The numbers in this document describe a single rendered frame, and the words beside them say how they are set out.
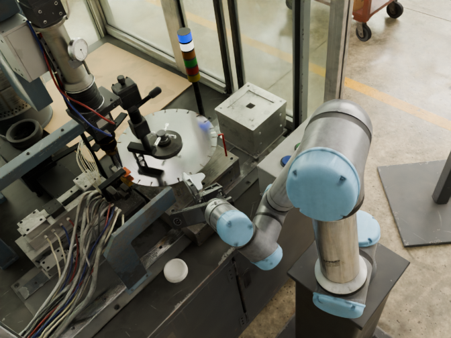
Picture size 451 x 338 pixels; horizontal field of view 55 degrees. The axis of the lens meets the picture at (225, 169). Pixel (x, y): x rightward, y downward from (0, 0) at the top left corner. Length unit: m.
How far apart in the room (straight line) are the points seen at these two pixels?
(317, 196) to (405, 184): 1.76
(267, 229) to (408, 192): 1.45
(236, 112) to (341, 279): 0.74
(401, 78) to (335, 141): 2.41
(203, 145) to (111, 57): 0.98
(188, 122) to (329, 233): 0.73
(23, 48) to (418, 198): 1.95
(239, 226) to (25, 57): 0.59
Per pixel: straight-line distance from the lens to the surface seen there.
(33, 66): 1.06
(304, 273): 1.29
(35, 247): 1.45
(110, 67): 2.12
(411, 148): 2.65
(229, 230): 0.97
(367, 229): 1.11
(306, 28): 1.30
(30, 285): 1.47
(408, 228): 2.29
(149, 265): 1.35
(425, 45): 3.43
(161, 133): 1.32
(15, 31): 1.03
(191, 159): 1.30
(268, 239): 1.05
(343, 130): 0.73
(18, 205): 1.70
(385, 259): 1.34
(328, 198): 0.70
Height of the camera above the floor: 1.90
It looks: 49 degrees down
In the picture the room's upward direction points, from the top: 11 degrees counter-clockwise
